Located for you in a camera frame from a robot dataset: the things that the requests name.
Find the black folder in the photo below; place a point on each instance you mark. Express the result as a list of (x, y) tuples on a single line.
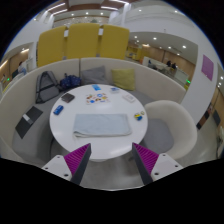
[(29, 120)]

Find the colourful sticker sheet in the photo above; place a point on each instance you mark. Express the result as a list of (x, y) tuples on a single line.
[(97, 98)]

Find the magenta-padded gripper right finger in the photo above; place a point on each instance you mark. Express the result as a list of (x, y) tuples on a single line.
[(146, 159)]

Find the long white counter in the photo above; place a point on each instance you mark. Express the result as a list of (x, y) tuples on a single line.
[(178, 75)]

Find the small white blue pack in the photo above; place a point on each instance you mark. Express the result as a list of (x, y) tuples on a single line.
[(114, 89)]

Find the blue card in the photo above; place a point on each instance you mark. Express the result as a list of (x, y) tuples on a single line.
[(96, 87)]

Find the grey cushion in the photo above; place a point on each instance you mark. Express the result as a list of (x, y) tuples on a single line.
[(95, 75)]

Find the white armchair with grey seat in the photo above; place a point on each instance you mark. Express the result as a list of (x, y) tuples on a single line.
[(173, 116)]

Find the person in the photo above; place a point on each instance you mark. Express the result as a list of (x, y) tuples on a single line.
[(22, 68), (174, 66), (168, 63)]

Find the dark blue patterned bag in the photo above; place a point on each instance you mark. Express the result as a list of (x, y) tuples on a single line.
[(70, 81)]

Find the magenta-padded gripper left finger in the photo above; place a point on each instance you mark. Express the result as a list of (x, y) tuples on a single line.
[(77, 159)]

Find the light blue towel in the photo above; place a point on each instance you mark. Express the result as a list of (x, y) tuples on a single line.
[(101, 125)]

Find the yellow-green cushion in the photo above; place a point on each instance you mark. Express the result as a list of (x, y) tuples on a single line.
[(123, 79)]

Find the grey backpack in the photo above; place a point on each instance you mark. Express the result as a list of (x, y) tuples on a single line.
[(46, 87)]

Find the yellow blue toy figure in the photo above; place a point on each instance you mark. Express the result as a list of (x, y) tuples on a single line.
[(138, 117)]

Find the dark brown wallet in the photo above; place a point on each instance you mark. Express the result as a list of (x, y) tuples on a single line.
[(68, 97)]

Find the yellow partition panel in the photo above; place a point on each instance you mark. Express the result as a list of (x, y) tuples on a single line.
[(82, 40), (51, 46), (114, 41)]

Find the ceiling lights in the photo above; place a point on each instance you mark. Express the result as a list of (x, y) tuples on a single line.
[(56, 6)]

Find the purple wall panel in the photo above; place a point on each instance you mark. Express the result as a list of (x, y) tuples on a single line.
[(207, 67)]

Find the curved beige sofa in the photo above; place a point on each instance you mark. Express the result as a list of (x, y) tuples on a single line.
[(156, 81)]

